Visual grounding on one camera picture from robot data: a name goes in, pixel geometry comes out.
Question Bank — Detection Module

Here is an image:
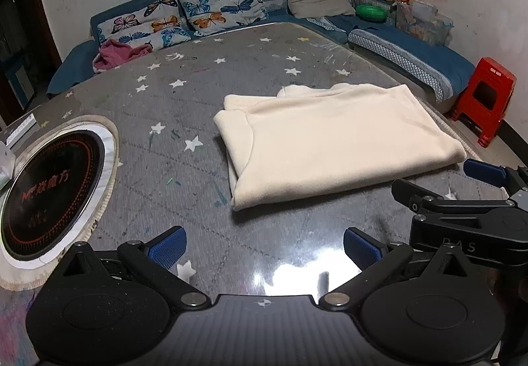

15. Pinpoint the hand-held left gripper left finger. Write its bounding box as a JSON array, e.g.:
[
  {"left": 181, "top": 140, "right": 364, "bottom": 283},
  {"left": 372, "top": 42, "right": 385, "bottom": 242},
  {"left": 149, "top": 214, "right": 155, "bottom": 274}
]
[{"left": 58, "top": 226, "right": 211, "bottom": 309}]

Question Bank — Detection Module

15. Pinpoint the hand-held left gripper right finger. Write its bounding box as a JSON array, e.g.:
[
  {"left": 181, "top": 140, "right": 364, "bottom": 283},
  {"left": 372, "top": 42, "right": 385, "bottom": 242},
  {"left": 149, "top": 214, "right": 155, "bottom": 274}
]
[{"left": 319, "top": 227, "right": 481, "bottom": 309}]

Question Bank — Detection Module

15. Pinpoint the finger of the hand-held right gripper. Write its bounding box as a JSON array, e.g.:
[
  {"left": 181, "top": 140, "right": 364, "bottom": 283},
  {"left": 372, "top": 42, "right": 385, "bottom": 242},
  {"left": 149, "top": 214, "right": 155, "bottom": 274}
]
[
  {"left": 392, "top": 179, "right": 512, "bottom": 213},
  {"left": 463, "top": 159, "right": 528, "bottom": 195}
]

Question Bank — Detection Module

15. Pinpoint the cream fleece garment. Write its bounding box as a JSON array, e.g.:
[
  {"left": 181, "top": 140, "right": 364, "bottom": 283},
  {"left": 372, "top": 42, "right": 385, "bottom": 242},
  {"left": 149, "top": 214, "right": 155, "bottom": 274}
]
[{"left": 214, "top": 83, "right": 468, "bottom": 212}]

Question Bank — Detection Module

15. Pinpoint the red plastic stool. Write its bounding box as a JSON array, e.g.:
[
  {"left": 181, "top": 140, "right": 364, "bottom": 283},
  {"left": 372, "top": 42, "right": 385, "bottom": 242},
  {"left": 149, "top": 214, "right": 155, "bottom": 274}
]
[{"left": 449, "top": 56, "right": 517, "bottom": 148}]

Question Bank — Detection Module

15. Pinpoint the blue corner sofa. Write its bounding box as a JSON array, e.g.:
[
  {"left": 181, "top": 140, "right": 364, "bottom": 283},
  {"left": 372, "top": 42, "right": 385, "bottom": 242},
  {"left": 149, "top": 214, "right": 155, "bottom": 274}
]
[{"left": 46, "top": 0, "right": 476, "bottom": 105}]

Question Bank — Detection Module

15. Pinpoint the round black induction cooker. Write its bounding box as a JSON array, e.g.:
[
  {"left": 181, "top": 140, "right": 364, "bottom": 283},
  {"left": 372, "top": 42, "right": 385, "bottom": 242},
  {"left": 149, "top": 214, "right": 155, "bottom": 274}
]
[{"left": 0, "top": 127, "right": 117, "bottom": 268}]

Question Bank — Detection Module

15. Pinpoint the grey star print table cover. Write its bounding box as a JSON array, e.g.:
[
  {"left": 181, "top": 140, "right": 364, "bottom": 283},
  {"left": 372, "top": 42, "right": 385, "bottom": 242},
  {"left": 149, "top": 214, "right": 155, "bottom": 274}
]
[{"left": 0, "top": 17, "right": 528, "bottom": 366}]

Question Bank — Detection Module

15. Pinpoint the clear plastic toy box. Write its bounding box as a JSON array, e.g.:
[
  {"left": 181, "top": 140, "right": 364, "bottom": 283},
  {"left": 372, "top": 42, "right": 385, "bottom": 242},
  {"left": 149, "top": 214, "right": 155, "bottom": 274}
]
[{"left": 395, "top": 0, "right": 454, "bottom": 47}]

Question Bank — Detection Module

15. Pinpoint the clear plastic bag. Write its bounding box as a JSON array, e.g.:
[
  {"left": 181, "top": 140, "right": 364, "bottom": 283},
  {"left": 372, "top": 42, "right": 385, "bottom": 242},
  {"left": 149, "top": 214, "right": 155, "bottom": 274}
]
[{"left": 0, "top": 141, "right": 17, "bottom": 189}]

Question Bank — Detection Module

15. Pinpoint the green plastic bowl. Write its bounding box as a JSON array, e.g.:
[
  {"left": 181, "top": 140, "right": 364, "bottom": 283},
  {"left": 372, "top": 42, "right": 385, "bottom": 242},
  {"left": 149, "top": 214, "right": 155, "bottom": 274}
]
[{"left": 355, "top": 4, "right": 388, "bottom": 23}]

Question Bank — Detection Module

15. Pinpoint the small white box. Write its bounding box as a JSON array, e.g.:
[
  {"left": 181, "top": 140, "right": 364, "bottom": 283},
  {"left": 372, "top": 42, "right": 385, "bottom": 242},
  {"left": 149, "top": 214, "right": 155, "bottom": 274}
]
[{"left": 6, "top": 114, "right": 36, "bottom": 144}]

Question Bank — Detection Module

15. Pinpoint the pink cloth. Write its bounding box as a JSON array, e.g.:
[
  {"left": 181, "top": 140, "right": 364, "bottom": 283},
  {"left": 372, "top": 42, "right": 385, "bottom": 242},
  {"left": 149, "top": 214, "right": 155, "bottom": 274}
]
[{"left": 93, "top": 39, "right": 154, "bottom": 74}]

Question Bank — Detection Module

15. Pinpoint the flat butterfly print pillow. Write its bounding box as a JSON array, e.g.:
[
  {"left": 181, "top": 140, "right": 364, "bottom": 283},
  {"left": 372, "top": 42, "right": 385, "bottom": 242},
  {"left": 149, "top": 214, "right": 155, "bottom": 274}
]
[{"left": 98, "top": 0, "right": 192, "bottom": 53}]

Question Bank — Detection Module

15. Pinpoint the blue framed furniture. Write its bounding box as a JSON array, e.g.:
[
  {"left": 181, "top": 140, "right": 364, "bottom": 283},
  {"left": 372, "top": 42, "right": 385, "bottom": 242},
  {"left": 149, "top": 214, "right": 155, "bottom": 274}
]
[{"left": 6, "top": 61, "right": 34, "bottom": 103}]

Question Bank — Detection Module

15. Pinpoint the dark wooden door frame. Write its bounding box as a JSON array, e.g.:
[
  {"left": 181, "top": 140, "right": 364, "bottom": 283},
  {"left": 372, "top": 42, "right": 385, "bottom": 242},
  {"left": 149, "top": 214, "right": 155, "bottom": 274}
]
[{"left": 25, "top": 0, "right": 64, "bottom": 63}]

